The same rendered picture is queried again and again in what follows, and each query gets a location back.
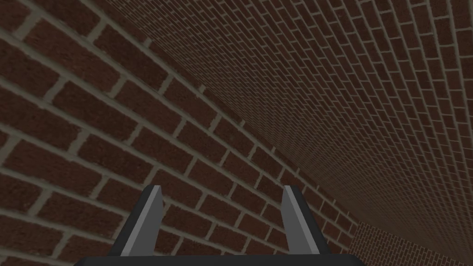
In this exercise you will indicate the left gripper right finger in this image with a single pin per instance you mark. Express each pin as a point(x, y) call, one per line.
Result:
point(301, 225)

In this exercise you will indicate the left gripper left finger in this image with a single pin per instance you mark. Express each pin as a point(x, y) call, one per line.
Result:
point(142, 225)

